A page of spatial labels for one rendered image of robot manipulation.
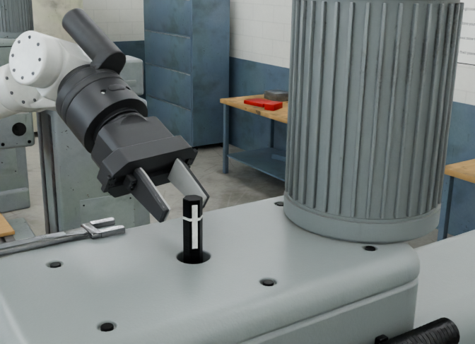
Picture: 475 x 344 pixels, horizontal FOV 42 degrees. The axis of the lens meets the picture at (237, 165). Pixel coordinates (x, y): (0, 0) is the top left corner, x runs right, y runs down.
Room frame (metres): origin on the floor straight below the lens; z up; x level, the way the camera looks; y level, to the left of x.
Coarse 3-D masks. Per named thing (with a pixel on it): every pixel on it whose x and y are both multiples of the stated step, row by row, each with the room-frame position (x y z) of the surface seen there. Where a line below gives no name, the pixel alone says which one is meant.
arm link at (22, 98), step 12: (0, 72) 0.81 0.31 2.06; (0, 84) 0.80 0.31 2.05; (12, 84) 0.80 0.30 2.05; (0, 96) 0.80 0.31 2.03; (12, 96) 0.79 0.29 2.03; (24, 96) 0.81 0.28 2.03; (36, 96) 0.83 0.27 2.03; (12, 108) 0.81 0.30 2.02; (24, 108) 0.81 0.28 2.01; (36, 108) 0.82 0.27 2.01; (48, 108) 0.83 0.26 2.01
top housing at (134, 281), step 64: (64, 256) 0.62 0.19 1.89; (128, 256) 0.62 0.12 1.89; (256, 256) 0.63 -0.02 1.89; (320, 256) 0.63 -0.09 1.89; (384, 256) 0.63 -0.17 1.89; (0, 320) 0.49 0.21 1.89; (64, 320) 0.49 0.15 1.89; (128, 320) 0.49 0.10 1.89; (192, 320) 0.49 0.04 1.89; (256, 320) 0.52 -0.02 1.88; (320, 320) 0.56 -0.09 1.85; (384, 320) 0.61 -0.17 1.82
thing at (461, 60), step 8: (464, 0) 5.34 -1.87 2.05; (472, 0) 5.28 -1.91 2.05; (464, 8) 5.33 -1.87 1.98; (472, 8) 5.27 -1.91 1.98; (464, 16) 5.32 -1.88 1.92; (472, 16) 5.26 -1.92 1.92; (464, 24) 5.32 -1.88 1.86; (472, 24) 5.25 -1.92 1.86; (464, 32) 5.31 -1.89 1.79; (472, 32) 5.25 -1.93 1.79; (464, 40) 5.30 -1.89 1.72; (472, 40) 5.24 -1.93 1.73; (464, 48) 5.29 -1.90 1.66; (472, 48) 5.23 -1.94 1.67; (464, 56) 5.29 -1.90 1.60; (472, 56) 5.22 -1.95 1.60; (472, 64) 5.21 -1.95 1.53
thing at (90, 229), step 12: (84, 228) 0.69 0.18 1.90; (96, 228) 0.70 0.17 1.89; (108, 228) 0.68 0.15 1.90; (120, 228) 0.68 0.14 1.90; (24, 240) 0.64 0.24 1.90; (36, 240) 0.65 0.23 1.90; (48, 240) 0.65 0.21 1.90; (60, 240) 0.65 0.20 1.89; (0, 252) 0.62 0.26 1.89; (12, 252) 0.63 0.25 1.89
